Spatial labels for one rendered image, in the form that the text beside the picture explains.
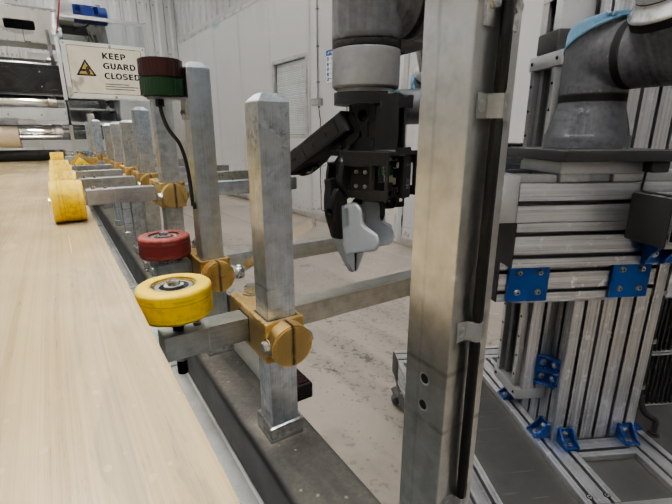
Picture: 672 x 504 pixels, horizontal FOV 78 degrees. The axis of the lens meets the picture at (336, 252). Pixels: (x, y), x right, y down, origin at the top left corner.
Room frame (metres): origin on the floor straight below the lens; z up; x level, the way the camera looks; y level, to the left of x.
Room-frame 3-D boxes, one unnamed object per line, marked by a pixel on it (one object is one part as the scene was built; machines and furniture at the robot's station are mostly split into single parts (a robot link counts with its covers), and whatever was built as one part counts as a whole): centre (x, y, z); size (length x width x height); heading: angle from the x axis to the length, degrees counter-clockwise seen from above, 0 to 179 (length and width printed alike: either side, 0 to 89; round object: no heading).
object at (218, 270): (0.69, 0.22, 0.85); 0.14 x 0.06 x 0.05; 33
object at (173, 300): (0.44, 0.18, 0.85); 0.08 x 0.08 x 0.11
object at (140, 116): (1.09, 0.48, 0.89); 0.04 x 0.04 x 0.48; 33
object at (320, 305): (0.54, 0.02, 0.84); 0.44 x 0.03 x 0.04; 123
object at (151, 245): (0.67, 0.28, 0.85); 0.08 x 0.08 x 0.11
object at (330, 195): (0.49, -0.01, 0.99); 0.05 x 0.02 x 0.09; 144
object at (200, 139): (0.67, 0.21, 0.93); 0.04 x 0.04 x 0.48; 33
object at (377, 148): (0.50, -0.04, 1.05); 0.09 x 0.08 x 0.12; 54
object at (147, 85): (0.64, 0.25, 1.13); 0.06 x 0.06 x 0.02
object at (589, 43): (0.85, -0.50, 1.21); 0.13 x 0.12 x 0.14; 25
